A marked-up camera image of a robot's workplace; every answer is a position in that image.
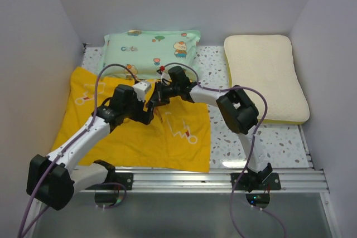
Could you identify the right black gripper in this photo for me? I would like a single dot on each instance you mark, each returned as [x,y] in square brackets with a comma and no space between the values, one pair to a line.
[158,97]

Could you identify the green cartoon bear pillow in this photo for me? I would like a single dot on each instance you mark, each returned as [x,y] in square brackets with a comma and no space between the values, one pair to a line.
[143,52]

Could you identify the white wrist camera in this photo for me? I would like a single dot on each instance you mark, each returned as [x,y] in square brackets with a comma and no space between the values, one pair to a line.
[164,76]
[141,89]

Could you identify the cream yellow-edged pillow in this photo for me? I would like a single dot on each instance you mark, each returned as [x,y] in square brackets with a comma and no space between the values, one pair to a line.
[265,64]

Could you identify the aluminium mounting rail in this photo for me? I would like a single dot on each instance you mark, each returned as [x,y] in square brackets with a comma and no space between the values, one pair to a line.
[149,180]

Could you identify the yellow pillowcase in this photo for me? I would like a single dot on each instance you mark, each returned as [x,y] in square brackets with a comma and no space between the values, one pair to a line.
[178,137]

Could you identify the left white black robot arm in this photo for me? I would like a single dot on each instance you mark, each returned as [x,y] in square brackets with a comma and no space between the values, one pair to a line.
[54,179]

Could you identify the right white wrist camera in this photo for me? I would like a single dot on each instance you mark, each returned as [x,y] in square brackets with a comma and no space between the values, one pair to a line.
[164,76]

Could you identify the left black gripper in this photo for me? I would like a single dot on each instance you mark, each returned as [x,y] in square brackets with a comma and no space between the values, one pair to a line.
[142,116]

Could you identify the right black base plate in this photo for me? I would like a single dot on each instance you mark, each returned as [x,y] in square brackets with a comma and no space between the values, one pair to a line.
[248,183]

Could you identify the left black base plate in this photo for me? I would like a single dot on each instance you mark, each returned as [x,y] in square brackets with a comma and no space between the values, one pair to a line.
[122,180]

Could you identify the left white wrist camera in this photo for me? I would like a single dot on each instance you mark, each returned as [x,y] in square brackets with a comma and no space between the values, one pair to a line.
[141,89]

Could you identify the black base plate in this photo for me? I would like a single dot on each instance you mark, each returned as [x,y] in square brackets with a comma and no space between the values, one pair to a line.
[122,180]
[248,183]

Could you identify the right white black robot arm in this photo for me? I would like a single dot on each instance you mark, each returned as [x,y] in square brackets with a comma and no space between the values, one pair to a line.
[239,114]

